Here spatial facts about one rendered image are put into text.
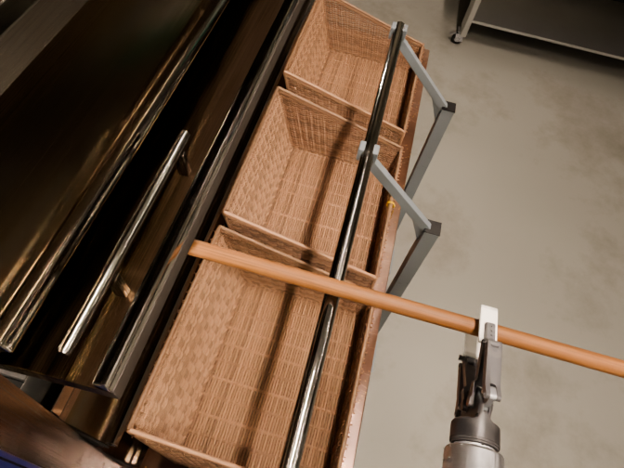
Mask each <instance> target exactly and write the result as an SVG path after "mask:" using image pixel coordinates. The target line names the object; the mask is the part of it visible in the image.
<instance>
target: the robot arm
mask: <svg viewBox="0 0 624 468"><path fill-rule="evenodd" d="M497 326H498V309H497V308H494V307H490V306H486V305H481V306H480V311H479V328H478V337H477V336H473V335H471V334H467V333H465V337H464V349H463V354H464V356H463V355H459V358H458V360H461V361H462V363H459V368H458V384H457V400H456V408H455V412H454V416H455V417H456V418H454V419H453V420H452V421H451V423H450V433H449V442H450V444H447V445H446V446H445V447H444V455H443V464H442V468H504V463H505V460H504V457H503V456H502V455H501V454H500V453H499V451H500V448H501V429H500V428H499V426H498V425H497V424H495V423H494V422H493V421H491V420H490V417H491V412H492V411H493V402H494V401H497V402H501V360H502V343H501V342H498V341H497ZM480 387H482V388H480Z"/></svg>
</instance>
